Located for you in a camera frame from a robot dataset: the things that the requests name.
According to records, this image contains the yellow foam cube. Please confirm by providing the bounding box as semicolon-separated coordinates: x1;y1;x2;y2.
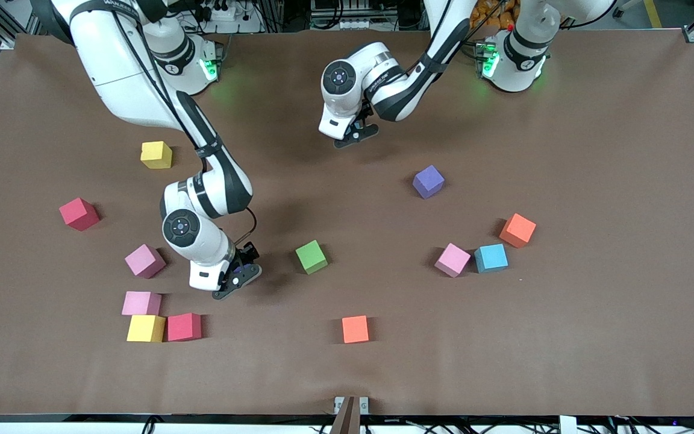
140;141;174;170
127;314;167;344

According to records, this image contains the pink foam cube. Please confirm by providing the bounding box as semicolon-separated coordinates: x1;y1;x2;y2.
124;244;167;280
434;242;472;278
121;291;163;316

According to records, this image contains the purple foam cube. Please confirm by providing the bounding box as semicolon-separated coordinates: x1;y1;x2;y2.
412;165;446;200

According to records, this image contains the green foam cube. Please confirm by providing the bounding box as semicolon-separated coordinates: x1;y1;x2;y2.
295;239;329;275

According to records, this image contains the orange foam cube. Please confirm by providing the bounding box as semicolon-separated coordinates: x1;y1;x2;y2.
342;315;370;345
499;213;537;249

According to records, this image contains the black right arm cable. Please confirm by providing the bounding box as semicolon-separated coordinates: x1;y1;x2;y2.
109;0;258;248

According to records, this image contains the blue foam cube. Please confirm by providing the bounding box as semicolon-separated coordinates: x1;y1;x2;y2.
474;244;510;274

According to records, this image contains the white power strip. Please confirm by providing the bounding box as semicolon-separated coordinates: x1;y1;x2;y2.
205;0;245;22
310;17;385;31

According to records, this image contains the brown table cover sheet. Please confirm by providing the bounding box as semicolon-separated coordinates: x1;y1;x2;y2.
0;30;694;418

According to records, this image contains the brown mount strut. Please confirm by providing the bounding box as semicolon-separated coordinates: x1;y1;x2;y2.
329;396;361;434

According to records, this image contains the orange plastic bag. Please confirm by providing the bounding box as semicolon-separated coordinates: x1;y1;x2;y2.
470;0;519;31

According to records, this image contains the metal mount bracket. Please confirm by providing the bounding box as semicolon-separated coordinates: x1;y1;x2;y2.
334;396;370;415

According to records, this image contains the red foam cube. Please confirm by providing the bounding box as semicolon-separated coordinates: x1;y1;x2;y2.
166;312;203;342
59;197;101;232

